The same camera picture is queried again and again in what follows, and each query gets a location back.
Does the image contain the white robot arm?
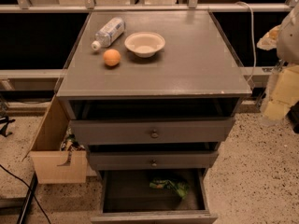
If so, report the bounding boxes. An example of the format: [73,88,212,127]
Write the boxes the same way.
[257,5,299,123]

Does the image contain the cardboard box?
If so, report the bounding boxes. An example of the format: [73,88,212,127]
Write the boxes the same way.
[29,96,87,184]

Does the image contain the green rice chip bag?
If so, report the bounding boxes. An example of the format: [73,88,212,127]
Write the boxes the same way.
[149,178,190,199]

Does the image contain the middle grey drawer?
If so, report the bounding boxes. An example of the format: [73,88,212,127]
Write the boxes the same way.
[88,151,218,171]

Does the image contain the snack bags in box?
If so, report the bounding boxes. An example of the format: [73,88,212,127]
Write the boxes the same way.
[60,128,84,151]

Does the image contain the bottom grey drawer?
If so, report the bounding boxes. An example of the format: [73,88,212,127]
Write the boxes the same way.
[91,169,218,224]

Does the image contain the grey drawer cabinet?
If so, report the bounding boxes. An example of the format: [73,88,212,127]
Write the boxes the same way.
[56,9,252,173]

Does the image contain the orange fruit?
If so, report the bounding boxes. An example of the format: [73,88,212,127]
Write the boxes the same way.
[103,49,121,66]

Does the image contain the white paper bowl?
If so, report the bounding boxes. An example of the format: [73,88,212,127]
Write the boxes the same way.
[124,32,165,58]

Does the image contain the clear plastic water bottle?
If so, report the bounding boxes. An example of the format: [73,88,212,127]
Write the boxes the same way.
[91,17,125,51]

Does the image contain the grey drawer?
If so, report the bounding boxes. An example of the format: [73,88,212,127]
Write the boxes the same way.
[70,118,235,145]
[88,151,218,171]
[91,169,218,224]

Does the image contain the black floor cable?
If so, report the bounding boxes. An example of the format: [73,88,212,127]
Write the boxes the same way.
[0,163,52,224]

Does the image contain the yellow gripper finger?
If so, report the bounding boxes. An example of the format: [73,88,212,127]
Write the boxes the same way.
[261,64,299,122]
[257,25,280,50]

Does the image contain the metal railing frame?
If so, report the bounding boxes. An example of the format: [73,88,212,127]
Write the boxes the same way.
[0,0,299,91]

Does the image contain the top grey drawer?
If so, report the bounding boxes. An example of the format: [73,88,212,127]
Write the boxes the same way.
[70,118,235,145]

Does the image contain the white cable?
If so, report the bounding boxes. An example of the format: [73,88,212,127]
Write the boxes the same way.
[235,1,258,83]

